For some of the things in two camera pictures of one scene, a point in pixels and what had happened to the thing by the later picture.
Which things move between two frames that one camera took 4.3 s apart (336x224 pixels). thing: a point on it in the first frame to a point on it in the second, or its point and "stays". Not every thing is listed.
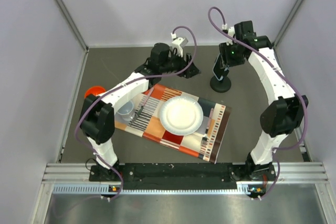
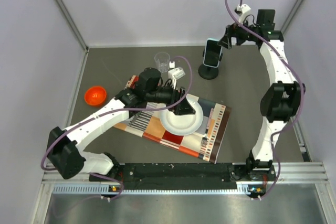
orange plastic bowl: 95,90 stays
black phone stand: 221,86 to 208,72
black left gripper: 182,63 to 183,108
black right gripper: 224,50 to 233,30
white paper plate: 181,115 stays
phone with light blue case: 219,67 to 212,53
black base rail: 183,176 stays
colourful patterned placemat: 205,142 stays
